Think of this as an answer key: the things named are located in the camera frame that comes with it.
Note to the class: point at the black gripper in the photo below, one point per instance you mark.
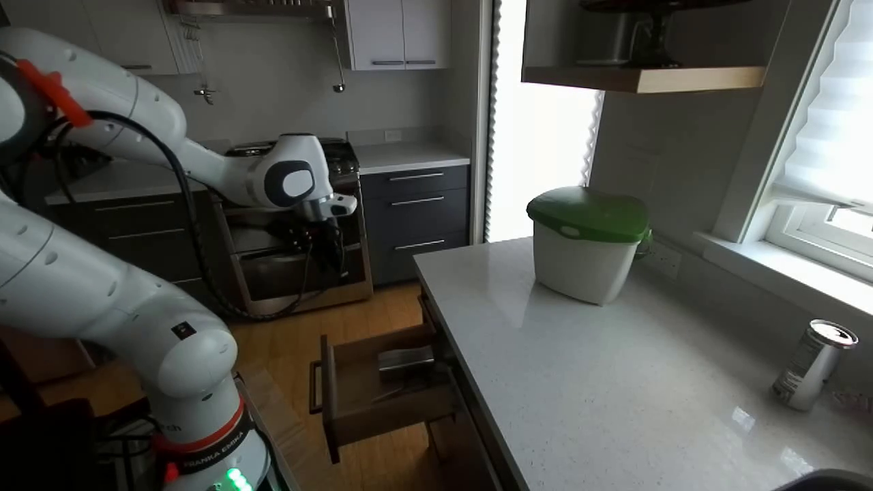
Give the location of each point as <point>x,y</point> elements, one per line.
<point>321,235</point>

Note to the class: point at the white pleated window blind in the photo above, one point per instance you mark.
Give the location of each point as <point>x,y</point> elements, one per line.
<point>833,119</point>

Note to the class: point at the silver cylindrical canister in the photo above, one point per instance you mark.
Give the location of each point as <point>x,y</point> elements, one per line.
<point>810,369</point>

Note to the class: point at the white bin with green lid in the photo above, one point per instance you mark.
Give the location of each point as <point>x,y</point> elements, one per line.
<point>583,262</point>

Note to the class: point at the dark rounded object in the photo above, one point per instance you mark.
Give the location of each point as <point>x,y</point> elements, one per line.
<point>833,482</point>

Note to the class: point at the stainless oven range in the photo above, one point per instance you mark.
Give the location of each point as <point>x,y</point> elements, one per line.
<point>291,284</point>

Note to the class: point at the door with pleated blind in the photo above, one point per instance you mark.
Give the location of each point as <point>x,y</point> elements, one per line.
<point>537,137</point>

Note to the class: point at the wide white upper cabinets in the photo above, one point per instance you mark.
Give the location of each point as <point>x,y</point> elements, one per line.
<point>111,37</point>

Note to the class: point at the grey canister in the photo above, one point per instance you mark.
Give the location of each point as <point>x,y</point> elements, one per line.
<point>608,40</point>

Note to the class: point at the wooden wall shelf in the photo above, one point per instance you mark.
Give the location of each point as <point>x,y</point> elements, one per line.
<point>701,81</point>

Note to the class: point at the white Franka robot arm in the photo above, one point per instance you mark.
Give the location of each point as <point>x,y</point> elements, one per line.
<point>91,302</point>

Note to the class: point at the white window frame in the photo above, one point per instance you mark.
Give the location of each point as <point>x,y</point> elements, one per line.
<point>810,242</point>

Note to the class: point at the dark base cabinet with counter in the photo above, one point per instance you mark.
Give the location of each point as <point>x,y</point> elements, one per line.
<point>137,235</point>

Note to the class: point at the open wooden drawer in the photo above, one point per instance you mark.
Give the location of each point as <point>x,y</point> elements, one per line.
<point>391,411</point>

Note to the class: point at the dark footed dish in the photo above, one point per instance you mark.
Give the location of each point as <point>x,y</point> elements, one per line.
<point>654,43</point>

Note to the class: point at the kitchen island with white counter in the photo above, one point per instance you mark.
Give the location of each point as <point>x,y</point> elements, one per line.
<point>619,384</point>

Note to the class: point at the white upper cabinet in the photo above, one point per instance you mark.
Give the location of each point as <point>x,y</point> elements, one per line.
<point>391,32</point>

